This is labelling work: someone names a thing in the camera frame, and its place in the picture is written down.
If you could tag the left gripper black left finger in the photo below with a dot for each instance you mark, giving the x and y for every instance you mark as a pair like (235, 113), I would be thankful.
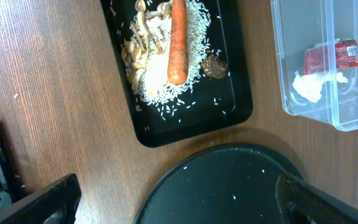
(55, 203)

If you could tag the pile of rice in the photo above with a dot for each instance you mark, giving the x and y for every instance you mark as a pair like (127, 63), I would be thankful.
(141, 33)

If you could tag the black rectangular tray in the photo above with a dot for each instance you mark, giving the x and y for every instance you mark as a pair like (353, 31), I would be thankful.
(242, 110)

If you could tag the brown food scrap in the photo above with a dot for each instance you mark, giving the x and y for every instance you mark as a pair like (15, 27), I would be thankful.
(214, 67)

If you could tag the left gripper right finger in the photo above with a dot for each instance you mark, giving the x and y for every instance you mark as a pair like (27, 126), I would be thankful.
(300, 202)

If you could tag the red snack wrapper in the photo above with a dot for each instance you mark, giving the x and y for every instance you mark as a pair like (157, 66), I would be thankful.
(316, 59)

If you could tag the orange carrot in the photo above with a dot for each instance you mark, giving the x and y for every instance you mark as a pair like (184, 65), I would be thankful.
(177, 71)

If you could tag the round black tray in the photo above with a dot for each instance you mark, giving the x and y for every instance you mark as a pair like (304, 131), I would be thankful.
(228, 183)

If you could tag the clear plastic bin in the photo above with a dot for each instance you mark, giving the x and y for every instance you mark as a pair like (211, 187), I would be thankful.
(299, 25)

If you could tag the white tissue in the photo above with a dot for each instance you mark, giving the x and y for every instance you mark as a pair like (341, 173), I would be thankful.
(310, 86)

